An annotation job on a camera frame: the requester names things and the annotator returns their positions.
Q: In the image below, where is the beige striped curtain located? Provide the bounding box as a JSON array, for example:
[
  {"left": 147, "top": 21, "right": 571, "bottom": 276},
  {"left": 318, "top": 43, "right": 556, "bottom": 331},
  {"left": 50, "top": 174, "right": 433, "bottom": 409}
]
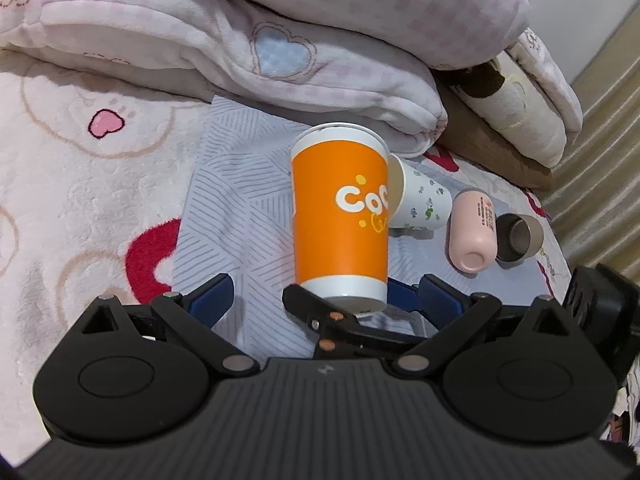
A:
[{"left": 542, "top": 9, "right": 639, "bottom": 283}]

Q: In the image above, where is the pink cartoon pillow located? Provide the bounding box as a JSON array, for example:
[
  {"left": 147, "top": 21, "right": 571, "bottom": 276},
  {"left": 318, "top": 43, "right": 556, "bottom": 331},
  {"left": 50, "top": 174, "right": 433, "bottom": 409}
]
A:
[{"left": 506, "top": 28, "right": 584, "bottom": 168}]

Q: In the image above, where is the pink checkered folded quilt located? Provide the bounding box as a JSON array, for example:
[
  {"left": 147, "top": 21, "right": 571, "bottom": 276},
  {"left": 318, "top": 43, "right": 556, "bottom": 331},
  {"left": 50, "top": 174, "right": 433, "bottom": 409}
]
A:
[{"left": 1, "top": 0, "right": 529, "bottom": 156}]

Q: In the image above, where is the white leaf-print paper cup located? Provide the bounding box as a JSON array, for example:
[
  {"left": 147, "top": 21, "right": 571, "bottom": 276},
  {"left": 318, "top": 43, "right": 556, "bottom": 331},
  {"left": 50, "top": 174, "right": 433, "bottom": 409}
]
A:
[{"left": 387, "top": 154, "right": 452, "bottom": 231}]

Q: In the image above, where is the beige steel-lined cup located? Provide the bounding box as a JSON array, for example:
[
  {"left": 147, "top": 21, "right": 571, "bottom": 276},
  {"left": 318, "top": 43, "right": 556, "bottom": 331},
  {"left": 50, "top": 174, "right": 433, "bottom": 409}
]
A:
[{"left": 496, "top": 212, "right": 544, "bottom": 263}]

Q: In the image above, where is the grey striped cloth mat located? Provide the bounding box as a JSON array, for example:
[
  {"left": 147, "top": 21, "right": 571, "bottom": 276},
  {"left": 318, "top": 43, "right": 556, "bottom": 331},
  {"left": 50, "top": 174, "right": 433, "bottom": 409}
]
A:
[{"left": 172, "top": 98, "right": 548, "bottom": 362}]

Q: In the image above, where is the cream and brown folded blanket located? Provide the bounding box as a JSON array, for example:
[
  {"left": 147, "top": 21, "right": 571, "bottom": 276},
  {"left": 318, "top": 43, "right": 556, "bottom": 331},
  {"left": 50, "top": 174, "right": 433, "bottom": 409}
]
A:
[{"left": 433, "top": 52, "right": 567, "bottom": 191}]

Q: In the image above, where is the orange paper cup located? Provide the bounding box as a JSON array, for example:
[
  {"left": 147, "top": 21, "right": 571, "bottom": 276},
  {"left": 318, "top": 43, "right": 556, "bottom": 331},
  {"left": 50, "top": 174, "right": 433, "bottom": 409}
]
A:
[{"left": 291, "top": 122, "right": 390, "bottom": 316}]

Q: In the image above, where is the pink tumbler cup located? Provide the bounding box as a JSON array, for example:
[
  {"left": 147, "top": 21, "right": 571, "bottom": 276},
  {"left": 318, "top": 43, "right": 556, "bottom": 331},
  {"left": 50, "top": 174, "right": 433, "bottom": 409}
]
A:
[{"left": 448, "top": 190, "right": 498, "bottom": 274}]

